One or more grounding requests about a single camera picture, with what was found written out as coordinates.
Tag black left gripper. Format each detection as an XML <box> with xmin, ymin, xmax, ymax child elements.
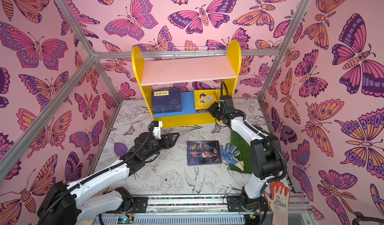
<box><xmin>140</xmin><ymin>132</ymin><xmax>179</xmax><ymax>163</ymax></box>

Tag black corrugated cable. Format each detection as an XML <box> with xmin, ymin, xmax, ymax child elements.
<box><xmin>220</xmin><ymin>81</ymin><xmax>288</xmax><ymax>184</ymax></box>
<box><xmin>36</xmin><ymin>120</ymin><xmax>157</xmax><ymax>225</ymax></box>

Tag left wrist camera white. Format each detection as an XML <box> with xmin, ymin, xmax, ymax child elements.
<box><xmin>150</xmin><ymin>121</ymin><xmax>163</xmax><ymax>140</ymax></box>

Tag purple egg-shaped sponge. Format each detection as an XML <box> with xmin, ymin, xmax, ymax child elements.
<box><xmin>114</xmin><ymin>142</ymin><xmax>128</xmax><ymax>157</ymax></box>

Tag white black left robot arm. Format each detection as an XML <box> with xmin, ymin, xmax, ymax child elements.
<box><xmin>37</xmin><ymin>132</ymin><xmax>180</xmax><ymax>225</ymax></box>

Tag black corrugated left cable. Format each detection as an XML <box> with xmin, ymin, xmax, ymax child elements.
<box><xmin>36</xmin><ymin>120</ymin><xmax>157</xmax><ymax>225</ymax></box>

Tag black corrugated right cable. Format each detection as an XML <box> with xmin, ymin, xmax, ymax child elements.
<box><xmin>220</xmin><ymin>81</ymin><xmax>288</xmax><ymax>184</ymax></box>

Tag purple portrait cover book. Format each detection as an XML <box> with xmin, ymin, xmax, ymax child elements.
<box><xmin>187</xmin><ymin>141</ymin><xmax>222</xmax><ymax>167</ymax></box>

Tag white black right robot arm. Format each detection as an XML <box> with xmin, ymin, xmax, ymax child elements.
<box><xmin>209</xmin><ymin>95</ymin><xmax>287</xmax><ymax>211</ymax></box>

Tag green artificial grass mat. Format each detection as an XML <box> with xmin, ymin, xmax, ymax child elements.
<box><xmin>229</xmin><ymin>131</ymin><xmax>252</xmax><ymax>174</ymax></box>

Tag orange white work glove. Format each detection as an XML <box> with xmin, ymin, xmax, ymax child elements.
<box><xmin>264</xmin><ymin>181</ymin><xmax>291</xmax><ymax>225</ymax></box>

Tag blue book yellow label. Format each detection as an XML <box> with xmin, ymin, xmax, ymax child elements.
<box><xmin>152</xmin><ymin>105</ymin><xmax>183</xmax><ymax>114</ymax></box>

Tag yellow bookshelf pink blue shelves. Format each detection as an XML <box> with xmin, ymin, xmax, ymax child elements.
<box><xmin>132</xmin><ymin>40</ymin><xmax>242</xmax><ymax>128</ymax></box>

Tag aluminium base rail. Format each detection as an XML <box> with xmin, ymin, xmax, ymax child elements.
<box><xmin>64</xmin><ymin>194</ymin><xmax>310</xmax><ymax>225</ymax></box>

